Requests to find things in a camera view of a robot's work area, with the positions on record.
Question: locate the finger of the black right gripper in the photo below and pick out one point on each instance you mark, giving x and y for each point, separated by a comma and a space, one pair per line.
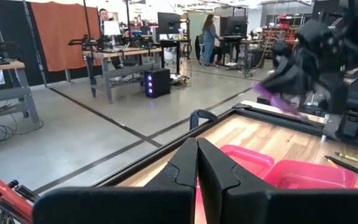
283, 54
287, 79

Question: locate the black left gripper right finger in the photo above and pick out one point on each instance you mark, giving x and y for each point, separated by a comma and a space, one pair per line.
228, 202

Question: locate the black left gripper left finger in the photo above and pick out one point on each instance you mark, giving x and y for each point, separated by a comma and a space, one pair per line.
172, 199

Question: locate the purple scissors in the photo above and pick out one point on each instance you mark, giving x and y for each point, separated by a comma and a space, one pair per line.
275, 101

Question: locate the pink plastic pencil box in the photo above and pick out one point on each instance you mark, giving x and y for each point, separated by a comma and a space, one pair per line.
306, 177

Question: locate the orange pencil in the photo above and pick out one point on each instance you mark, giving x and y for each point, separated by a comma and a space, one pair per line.
332, 163

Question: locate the yellow pencil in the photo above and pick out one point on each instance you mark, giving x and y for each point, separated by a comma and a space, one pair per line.
356, 160

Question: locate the black pencil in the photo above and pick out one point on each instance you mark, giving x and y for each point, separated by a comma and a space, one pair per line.
353, 169

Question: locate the black robot arm on workbench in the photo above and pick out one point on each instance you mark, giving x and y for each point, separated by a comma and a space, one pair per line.
82, 40

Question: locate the red shelving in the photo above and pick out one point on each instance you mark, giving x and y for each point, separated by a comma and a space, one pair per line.
280, 31

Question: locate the black desk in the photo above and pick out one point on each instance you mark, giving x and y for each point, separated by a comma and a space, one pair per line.
238, 38
174, 42

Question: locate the black monitor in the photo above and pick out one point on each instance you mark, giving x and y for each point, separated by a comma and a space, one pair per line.
237, 26
169, 23

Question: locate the person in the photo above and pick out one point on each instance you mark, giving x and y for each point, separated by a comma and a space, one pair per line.
209, 40
103, 15

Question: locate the black table clamp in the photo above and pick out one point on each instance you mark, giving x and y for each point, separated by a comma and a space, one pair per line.
202, 113

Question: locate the black computer tower purple lights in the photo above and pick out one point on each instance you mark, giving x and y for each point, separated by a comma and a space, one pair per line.
157, 82

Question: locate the wooden-top grey workbench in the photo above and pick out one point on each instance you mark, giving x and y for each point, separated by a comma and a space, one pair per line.
2, 93
123, 52

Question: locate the white lampshade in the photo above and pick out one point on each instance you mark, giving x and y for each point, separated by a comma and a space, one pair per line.
112, 28

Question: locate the orange fabric panel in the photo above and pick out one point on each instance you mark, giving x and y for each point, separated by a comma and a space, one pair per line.
64, 34

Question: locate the black metal table frame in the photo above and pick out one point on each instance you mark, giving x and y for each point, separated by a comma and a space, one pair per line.
166, 147

